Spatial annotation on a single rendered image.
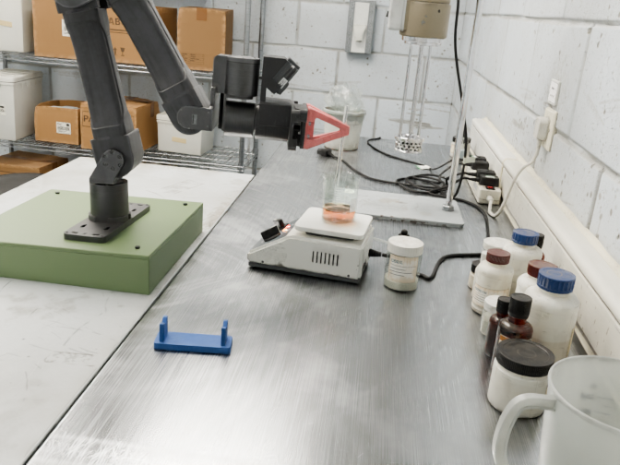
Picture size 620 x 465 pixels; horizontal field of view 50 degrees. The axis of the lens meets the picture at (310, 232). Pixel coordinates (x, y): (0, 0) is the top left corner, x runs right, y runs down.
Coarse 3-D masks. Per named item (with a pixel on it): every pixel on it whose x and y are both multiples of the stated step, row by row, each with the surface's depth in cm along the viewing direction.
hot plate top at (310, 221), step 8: (312, 208) 120; (304, 216) 115; (312, 216) 116; (320, 216) 116; (360, 216) 118; (368, 216) 118; (296, 224) 111; (304, 224) 111; (312, 224) 111; (320, 224) 112; (328, 224) 112; (352, 224) 113; (360, 224) 113; (368, 224) 114; (320, 232) 110; (328, 232) 109; (336, 232) 109; (344, 232) 109; (352, 232) 109; (360, 232) 109
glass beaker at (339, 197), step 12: (324, 180) 111; (336, 180) 109; (348, 180) 115; (324, 192) 112; (336, 192) 110; (348, 192) 110; (324, 204) 112; (336, 204) 111; (348, 204) 111; (324, 216) 113; (336, 216) 111; (348, 216) 112
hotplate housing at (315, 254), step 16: (288, 240) 111; (304, 240) 110; (320, 240) 110; (336, 240) 110; (352, 240) 111; (368, 240) 114; (256, 256) 113; (272, 256) 112; (288, 256) 112; (304, 256) 111; (320, 256) 110; (336, 256) 110; (352, 256) 109; (368, 256) 118; (304, 272) 112; (320, 272) 112; (336, 272) 110; (352, 272) 110
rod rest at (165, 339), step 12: (168, 336) 87; (180, 336) 88; (192, 336) 88; (204, 336) 88; (216, 336) 88; (228, 336) 89; (156, 348) 86; (168, 348) 86; (180, 348) 86; (192, 348) 86; (204, 348) 86; (216, 348) 86; (228, 348) 86
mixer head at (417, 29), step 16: (400, 0) 137; (416, 0) 136; (432, 0) 135; (448, 0) 137; (400, 16) 138; (416, 16) 137; (432, 16) 136; (448, 16) 139; (400, 32) 141; (416, 32) 138; (432, 32) 137
